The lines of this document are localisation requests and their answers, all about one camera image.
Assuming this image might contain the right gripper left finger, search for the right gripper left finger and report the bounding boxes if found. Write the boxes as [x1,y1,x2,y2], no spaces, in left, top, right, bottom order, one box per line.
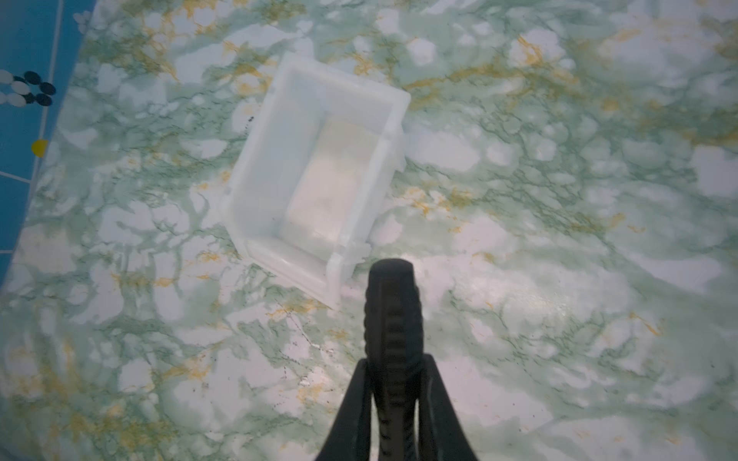
[315,358,372,461]

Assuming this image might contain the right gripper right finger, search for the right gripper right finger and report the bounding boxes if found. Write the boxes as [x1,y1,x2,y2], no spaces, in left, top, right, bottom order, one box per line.
[419,355,478,461]

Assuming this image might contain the black handled screwdriver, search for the black handled screwdriver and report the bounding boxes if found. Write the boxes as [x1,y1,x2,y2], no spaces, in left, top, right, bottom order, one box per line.
[364,259,424,460]

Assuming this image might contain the white plastic bin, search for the white plastic bin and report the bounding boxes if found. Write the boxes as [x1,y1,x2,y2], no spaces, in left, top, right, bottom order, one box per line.
[221,53,411,307]

